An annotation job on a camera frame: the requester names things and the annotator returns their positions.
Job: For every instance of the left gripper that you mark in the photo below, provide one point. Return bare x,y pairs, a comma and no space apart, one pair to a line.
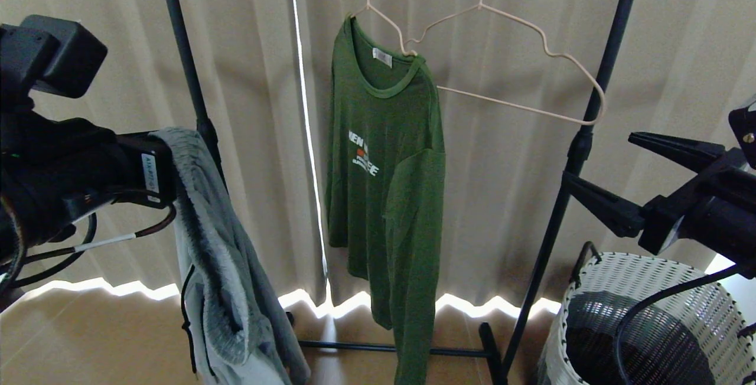
71,172

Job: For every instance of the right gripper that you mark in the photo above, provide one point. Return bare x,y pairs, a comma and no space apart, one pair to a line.
720,214

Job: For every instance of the pale grey shorts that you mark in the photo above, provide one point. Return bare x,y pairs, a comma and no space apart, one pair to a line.
224,243

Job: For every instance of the pink clothes hanger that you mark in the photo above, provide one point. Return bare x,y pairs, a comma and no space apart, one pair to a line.
481,6
384,19

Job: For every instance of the green shirt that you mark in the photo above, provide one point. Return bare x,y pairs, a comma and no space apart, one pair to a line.
390,196

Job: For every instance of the white laundry basket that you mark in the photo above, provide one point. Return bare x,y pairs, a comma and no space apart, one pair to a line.
649,273

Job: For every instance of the black clothes rack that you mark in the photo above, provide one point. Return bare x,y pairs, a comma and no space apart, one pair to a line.
183,48

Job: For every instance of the beige curtain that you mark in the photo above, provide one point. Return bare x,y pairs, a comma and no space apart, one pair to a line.
254,137

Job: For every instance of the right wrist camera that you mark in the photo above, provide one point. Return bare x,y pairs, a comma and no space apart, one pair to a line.
745,131

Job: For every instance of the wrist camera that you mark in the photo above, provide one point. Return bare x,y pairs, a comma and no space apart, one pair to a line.
745,131
59,54

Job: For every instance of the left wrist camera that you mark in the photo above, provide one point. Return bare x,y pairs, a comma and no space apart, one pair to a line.
59,54

